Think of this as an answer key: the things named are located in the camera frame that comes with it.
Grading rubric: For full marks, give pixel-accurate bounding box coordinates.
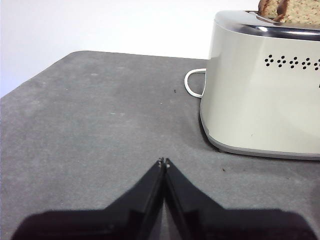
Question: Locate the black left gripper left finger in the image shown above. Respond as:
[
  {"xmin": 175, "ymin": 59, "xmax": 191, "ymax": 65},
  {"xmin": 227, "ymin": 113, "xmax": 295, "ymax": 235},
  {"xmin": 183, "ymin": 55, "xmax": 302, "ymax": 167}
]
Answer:
[{"xmin": 11, "ymin": 156, "xmax": 167, "ymax": 240}]

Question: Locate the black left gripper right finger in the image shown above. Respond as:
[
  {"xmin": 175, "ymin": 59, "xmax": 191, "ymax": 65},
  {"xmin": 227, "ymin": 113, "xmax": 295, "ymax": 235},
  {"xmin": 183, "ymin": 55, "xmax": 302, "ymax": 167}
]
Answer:
[{"xmin": 164, "ymin": 157, "xmax": 317, "ymax": 240}]

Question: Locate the brown toasted bread slice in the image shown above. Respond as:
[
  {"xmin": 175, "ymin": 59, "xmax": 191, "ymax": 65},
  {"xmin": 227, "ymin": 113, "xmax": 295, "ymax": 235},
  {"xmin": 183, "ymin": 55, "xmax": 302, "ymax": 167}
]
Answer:
[
  {"xmin": 273, "ymin": 0, "xmax": 320, "ymax": 25},
  {"xmin": 258, "ymin": 0, "xmax": 279, "ymax": 16}
]

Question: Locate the cream toaster with steel top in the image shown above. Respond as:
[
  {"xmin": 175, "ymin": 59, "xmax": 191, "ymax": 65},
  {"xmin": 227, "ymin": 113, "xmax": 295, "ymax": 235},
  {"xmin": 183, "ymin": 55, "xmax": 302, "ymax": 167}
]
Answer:
[{"xmin": 199, "ymin": 9, "xmax": 320, "ymax": 161}]

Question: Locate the white toaster power cable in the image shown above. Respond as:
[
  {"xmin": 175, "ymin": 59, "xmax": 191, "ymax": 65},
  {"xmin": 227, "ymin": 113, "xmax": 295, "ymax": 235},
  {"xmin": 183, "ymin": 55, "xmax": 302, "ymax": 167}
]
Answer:
[{"xmin": 184, "ymin": 67, "xmax": 208, "ymax": 99}]

